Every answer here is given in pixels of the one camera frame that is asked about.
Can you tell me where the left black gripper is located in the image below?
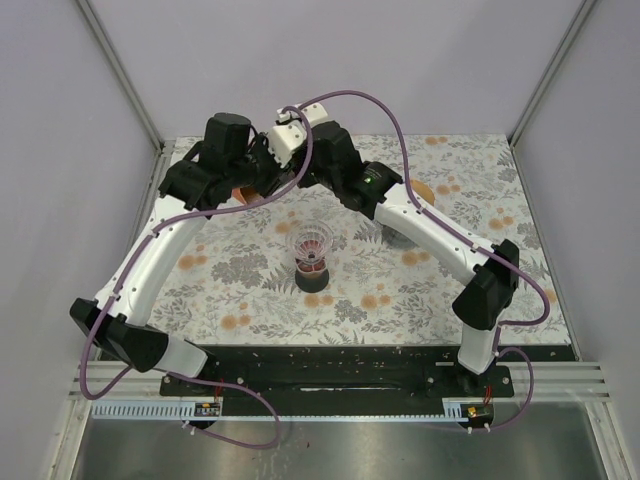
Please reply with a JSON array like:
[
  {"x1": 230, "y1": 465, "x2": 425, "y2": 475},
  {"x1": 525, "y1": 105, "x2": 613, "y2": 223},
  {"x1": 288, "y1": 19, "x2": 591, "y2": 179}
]
[{"x1": 228, "y1": 131, "x2": 296, "y2": 198}]

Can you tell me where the coffee filter paper box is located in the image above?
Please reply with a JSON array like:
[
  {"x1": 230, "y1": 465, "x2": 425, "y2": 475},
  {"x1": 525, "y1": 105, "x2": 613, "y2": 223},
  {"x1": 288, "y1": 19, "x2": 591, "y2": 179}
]
[{"x1": 232, "y1": 187, "x2": 263, "y2": 205}]

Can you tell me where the clear plastic cup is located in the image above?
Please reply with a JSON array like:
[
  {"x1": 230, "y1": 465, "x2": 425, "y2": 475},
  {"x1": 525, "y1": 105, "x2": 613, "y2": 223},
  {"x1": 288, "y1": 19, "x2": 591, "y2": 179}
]
[{"x1": 286, "y1": 221, "x2": 334, "y2": 265}]

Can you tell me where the brown paper coffee filter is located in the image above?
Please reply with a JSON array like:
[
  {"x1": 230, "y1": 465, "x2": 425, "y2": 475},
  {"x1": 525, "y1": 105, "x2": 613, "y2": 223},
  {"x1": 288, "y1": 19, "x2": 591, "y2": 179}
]
[{"x1": 410, "y1": 179, "x2": 435, "y2": 206}]

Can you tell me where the grey glass coffee server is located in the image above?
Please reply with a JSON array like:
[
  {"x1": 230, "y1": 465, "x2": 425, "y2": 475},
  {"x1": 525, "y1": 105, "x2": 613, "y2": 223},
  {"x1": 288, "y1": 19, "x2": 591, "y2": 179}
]
[{"x1": 381, "y1": 226, "x2": 416, "y2": 250}]

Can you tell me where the brown bottle red cap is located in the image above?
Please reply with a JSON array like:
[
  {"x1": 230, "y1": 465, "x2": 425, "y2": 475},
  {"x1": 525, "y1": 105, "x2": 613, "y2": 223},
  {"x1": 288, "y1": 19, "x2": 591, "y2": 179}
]
[{"x1": 294, "y1": 257, "x2": 330, "y2": 293}]

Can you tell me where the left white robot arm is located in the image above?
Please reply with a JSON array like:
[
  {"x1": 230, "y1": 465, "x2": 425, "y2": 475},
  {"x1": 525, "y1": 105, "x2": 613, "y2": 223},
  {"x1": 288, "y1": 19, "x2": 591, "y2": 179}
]
[{"x1": 70, "y1": 106, "x2": 315, "y2": 395}]

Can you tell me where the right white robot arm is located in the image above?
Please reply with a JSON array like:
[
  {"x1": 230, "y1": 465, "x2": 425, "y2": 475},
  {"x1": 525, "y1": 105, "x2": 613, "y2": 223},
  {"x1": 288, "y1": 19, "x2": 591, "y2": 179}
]
[{"x1": 281, "y1": 121, "x2": 519, "y2": 396}]

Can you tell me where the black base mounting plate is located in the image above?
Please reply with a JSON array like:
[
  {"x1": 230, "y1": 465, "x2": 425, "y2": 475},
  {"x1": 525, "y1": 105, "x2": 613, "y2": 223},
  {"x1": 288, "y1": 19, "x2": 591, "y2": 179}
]
[{"x1": 159, "y1": 345, "x2": 514, "y2": 418}]

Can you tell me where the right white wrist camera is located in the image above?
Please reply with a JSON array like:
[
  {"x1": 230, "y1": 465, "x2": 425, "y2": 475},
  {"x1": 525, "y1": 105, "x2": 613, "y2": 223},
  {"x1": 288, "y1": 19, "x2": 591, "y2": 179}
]
[{"x1": 300, "y1": 102, "x2": 331, "y2": 127}]

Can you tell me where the left aluminium frame post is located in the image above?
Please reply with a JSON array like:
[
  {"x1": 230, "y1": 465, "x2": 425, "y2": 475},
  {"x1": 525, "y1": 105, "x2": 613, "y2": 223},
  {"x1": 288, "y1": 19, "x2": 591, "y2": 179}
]
[{"x1": 74, "y1": 0, "x2": 166, "y2": 154}]

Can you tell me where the aluminium frame post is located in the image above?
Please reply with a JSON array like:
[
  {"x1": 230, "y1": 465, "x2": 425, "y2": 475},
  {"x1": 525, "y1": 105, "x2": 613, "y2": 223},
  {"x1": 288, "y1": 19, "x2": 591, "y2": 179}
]
[
  {"x1": 507, "y1": 0, "x2": 601, "y2": 149},
  {"x1": 74, "y1": 0, "x2": 166, "y2": 154}
]

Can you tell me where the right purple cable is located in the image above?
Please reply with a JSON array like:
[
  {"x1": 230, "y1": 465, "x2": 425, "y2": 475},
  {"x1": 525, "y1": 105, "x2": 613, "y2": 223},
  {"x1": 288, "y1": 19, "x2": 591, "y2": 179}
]
[{"x1": 299, "y1": 89, "x2": 554, "y2": 432}]

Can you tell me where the purple cable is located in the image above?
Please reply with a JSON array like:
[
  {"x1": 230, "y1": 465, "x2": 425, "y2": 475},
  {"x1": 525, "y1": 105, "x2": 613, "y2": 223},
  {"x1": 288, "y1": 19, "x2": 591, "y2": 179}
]
[
  {"x1": 299, "y1": 89, "x2": 554, "y2": 432},
  {"x1": 79, "y1": 104, "x2": 316, "y2": 450}
]

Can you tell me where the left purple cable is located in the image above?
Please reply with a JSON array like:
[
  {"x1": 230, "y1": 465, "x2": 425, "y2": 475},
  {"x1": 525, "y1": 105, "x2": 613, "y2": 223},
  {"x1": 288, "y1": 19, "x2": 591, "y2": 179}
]
[{"x1": 79, "y1": 104, "x2": 316, "y2": 450}]

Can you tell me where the right aluminium frame post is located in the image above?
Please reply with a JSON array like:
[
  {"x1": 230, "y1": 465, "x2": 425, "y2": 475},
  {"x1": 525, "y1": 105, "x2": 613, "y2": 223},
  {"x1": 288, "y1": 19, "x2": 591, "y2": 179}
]
[{"x1": 507, "y1": 0, "x2": 601, "y2": 149}]

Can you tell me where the white slotted cable duct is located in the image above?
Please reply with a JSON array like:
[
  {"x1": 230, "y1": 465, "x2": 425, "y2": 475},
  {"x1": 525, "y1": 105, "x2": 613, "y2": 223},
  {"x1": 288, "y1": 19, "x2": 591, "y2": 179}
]
[{"x1": 91, "y1": 400, "x2": 222, "y2": 421}]

